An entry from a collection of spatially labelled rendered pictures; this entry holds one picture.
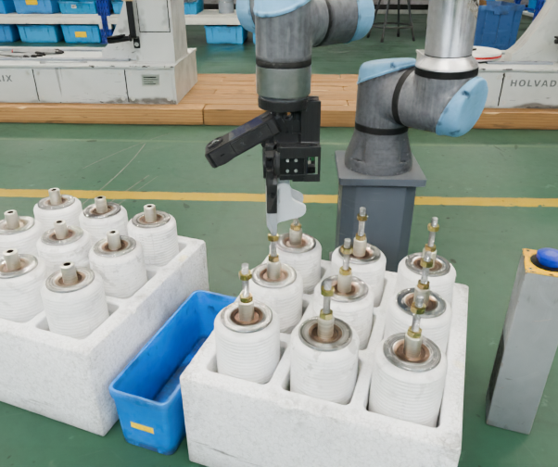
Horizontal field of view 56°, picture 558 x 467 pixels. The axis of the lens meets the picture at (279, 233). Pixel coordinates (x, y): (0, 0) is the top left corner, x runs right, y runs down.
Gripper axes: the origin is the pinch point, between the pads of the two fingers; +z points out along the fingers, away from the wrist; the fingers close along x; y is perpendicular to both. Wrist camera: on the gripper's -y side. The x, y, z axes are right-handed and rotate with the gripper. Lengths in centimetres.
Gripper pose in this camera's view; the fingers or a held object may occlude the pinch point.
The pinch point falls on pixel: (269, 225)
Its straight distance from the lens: 81.4
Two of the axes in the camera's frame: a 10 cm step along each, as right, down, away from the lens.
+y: 10.0, -0.2, 0.4
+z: 0.0, 8.8, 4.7
